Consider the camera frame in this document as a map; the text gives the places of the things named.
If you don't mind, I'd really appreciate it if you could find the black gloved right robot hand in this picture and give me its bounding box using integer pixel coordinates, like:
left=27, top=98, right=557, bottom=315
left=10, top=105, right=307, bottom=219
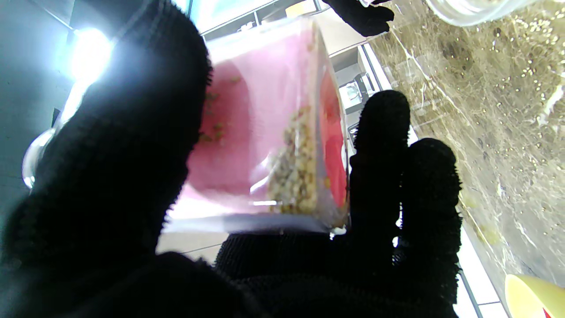
left=322, top=0, right=395, bottom=37

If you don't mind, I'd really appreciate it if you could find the yellow plastic bowl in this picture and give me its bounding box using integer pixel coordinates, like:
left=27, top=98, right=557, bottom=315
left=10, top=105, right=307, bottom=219
left=505, top=274, right=565, bottom=318

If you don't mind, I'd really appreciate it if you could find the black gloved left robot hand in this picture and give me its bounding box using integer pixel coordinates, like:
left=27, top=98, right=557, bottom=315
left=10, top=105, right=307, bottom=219
left=0, top=0, right=463, bottom=318

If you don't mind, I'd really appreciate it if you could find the open shelf unit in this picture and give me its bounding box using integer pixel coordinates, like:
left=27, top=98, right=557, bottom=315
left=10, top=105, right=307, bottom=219
left=190, top=0, right=336, bottom=40

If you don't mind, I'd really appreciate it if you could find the clear labelled grain jar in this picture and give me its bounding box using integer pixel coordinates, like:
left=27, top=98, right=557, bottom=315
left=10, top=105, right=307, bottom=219
left=426, top=0, right=541, bottom=27

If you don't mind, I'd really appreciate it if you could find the pink container with white lid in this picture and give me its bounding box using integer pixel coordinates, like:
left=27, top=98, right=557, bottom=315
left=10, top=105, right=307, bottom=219
left=161, top=18, right=350, bottom=235

